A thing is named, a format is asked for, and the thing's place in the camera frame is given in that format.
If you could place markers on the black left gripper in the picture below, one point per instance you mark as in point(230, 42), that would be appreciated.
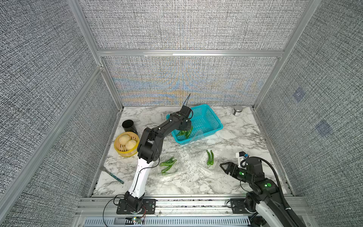
point(189, 125)

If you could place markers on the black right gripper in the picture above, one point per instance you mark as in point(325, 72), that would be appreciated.
point(230, 165)

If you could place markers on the bunch of green peppers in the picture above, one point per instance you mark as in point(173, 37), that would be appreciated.
point(210, 154)

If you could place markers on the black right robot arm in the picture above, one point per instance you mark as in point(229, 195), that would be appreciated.
point(266, 198)

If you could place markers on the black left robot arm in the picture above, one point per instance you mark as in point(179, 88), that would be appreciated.
point(149, 151)

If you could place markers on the teal plastic basket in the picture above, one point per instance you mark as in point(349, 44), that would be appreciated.
point(204, 122)

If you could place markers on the black mug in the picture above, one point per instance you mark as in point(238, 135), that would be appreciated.
point(129, 126)

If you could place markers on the small metal tin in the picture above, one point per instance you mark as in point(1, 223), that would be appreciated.
point(237, 110)

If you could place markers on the yellow bamboo steamer basket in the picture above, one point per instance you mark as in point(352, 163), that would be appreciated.
point(122, 150)

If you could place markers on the pale steamed bun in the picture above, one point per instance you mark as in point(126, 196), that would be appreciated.
point(124, 139)

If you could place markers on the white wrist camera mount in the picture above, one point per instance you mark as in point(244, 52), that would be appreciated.
point(240, 157)

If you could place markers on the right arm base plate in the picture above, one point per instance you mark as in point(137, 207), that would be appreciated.
point(238, 206)

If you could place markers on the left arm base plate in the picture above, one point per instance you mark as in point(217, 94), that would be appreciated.
point(147, 206)

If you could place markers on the teal handled utensil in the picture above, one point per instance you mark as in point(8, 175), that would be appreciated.
point(102, 168)

